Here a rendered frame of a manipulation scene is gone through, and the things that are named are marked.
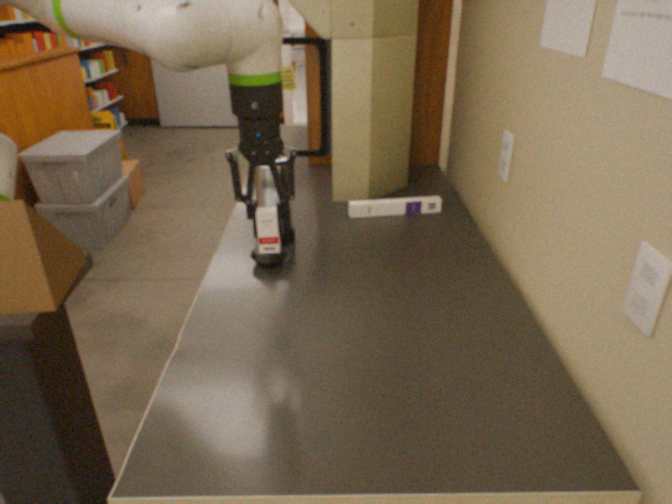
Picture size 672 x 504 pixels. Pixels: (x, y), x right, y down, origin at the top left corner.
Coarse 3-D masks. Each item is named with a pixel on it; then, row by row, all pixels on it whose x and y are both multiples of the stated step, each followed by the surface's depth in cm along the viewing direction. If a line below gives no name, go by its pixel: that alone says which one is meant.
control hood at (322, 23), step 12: (288, 0) 134; (300, 0) 134; (312, 0) 134; (324, 0) 134; (300, 12) 135; (312, 12) 135; (324, 12) 135; (312, 24) 137; (324, 24) 137; (324, 36) 138
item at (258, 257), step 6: (258, 246) 124; (282, 246) 124; (252, 252) 123; (258, 252) 121; (282, 252) 122; (288, 252) 124; (252, 258) 121; (258, 258) 120; (264, 258) 120; (270, 258) 120; (276, 258) 120; (282, 258) 121; (258, 264) 122; (264, 264) 121; (270, 264) 121; (276, 264) 121
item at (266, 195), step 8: (280, 160) 123; (256, 168) 125; (264, 168) 123; (280, 168) 124; (256, 176) 126; (264, 176) 124; (280, 176) 125; (256, 184) 127; (264, 184) 125; (272, 184) 125; (256, 192) 128; (264, 192) 126; (272, 192) 126; (256, 200) 130; (264, 200) 127; (272, 200) 127; (288, 208) 130; (288, 216) 131; (288, 224) 132; (288, 232) 133
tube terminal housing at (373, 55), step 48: (336, 0) 134; (384, 0) 137; (336, 48) 139; (384, 48) 143; (336, 96) 145; (384, 96) 149; (336, 144) 151; (384, 144) 156; (336, 192) 158; (384, 192) 164
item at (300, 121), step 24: (288, 48) 170; (312, 48) 169; (288, 72) 173; (312, 72) 172; (288, 96) 177; (312, 96) 176; (288, 120) 180; (312, 120) 179; (288, 144) 184; (312, 144) 183
